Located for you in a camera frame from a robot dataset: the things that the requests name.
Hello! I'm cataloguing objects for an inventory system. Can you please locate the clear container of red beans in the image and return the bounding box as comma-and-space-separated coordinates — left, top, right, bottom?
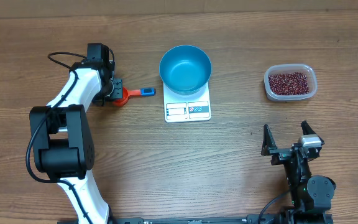
264, 63, 318, 101

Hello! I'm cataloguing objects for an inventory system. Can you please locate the red measuring scoop blue handle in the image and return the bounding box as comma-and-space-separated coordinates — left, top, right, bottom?
112, 87, 156, 107

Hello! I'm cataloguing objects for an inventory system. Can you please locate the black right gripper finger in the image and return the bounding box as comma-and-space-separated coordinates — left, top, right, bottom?
261, 124, 277, 156
301, 120, 316, 135

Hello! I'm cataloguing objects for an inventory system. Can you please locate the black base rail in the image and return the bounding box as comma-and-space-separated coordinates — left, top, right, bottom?
57, 213, 334, 224

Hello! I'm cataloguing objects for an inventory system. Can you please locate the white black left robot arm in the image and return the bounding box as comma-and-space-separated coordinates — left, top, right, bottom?
25, 43, 115, 223

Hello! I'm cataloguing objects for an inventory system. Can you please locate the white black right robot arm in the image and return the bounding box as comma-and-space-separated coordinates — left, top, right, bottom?
257, 121, 336, 223

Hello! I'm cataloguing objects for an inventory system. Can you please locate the blue plastic bowl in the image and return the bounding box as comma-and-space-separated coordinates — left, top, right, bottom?
159, 45, 213, 95

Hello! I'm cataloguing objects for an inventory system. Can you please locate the white digital kitchen scale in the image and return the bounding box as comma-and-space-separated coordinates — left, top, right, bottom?
163, 83, 211, 123

